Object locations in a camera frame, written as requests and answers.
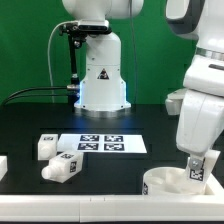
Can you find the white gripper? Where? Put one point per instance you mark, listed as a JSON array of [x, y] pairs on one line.
[[200, 107]]

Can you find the white round stool seat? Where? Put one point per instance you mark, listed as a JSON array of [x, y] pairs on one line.
[[165, 181]]

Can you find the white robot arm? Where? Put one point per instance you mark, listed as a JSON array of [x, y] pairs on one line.
[[101, 91]]

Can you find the white sheet with tags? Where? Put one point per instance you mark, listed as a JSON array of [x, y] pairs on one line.
[[101, 143]]

